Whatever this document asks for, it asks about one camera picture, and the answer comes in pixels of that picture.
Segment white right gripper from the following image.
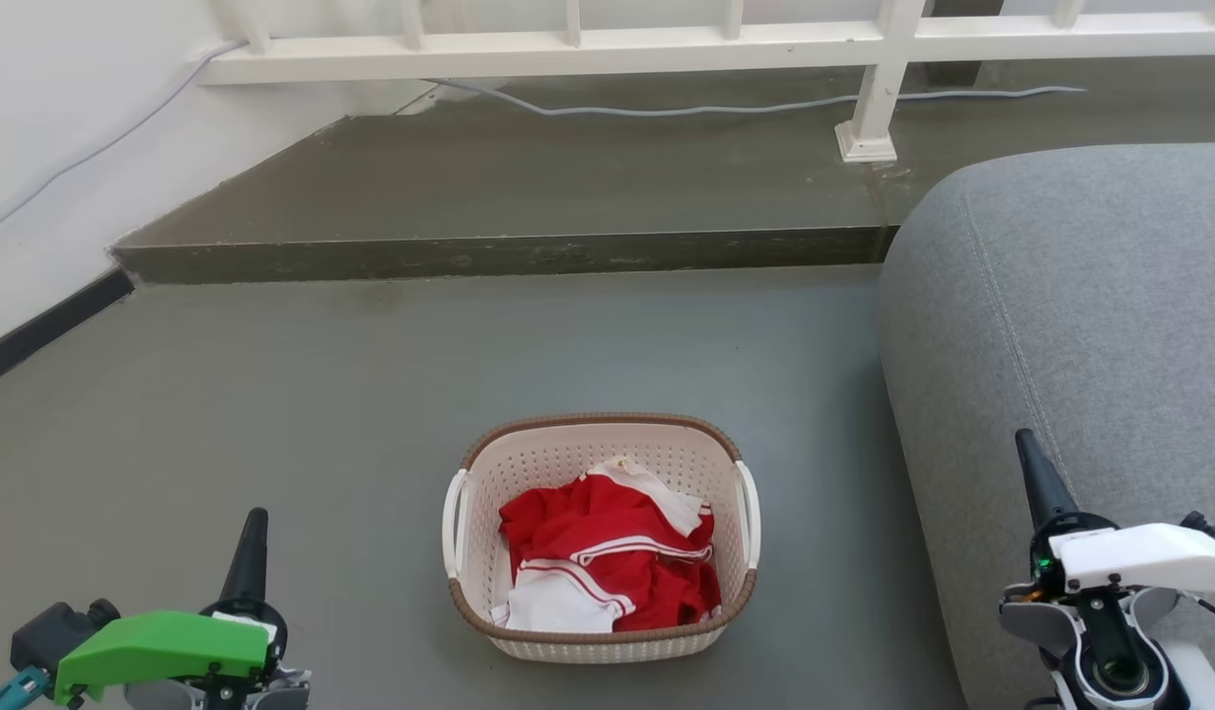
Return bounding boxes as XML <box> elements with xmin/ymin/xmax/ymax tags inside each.
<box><xmin>1014</xmin><ymin>429</ymin><xmax>1215</xmax><ymax>595</ymax></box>

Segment cream perforated laundry basket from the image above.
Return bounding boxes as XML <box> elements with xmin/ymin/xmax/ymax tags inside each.
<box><xmin>442</xmin><ymin>412</ymin><xmax>762</xmax><ymax>665</ymax></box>

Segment teal connector piece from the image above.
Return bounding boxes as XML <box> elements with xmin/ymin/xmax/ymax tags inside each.
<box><xmin>0</xmin><ymin>665</ymin><xmax>52</xmax><ymax>710</ymax></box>

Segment red and white garment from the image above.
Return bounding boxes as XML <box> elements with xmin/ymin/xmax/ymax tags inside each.
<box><xmin>491</xmin><ymin>458</ymin><xmax>723</xmax><ymax>634</ymax></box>

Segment black baseboard strip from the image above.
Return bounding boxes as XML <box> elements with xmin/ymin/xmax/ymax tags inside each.
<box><xmin>0</xmin><ymin>268</ymin><xmax>135</xmax><ymax>389</ymax></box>

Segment grey fabric sofa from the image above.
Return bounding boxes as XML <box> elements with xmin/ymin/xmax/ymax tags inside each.
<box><xmin>877</xmin><ymin>143</ymin><xmax>1215</xmax><ymax>710</ymax></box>

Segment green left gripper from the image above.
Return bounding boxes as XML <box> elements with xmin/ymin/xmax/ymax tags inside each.
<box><xmin>53</xmin><ymin>508</ymin><xmax>289</xmax><ymax>703</ymax></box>

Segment white railing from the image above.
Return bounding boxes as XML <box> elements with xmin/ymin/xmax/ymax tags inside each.
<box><xmin>195</xmin><ymin>0</ymin><xmax>1215</xmax><ymax>164</ymax></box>

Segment light grey cable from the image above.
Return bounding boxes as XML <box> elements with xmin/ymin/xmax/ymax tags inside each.
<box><xmin>0</xmin><ymin>39</ymin><xmax>1090</xmax><ymax>243</ymax></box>

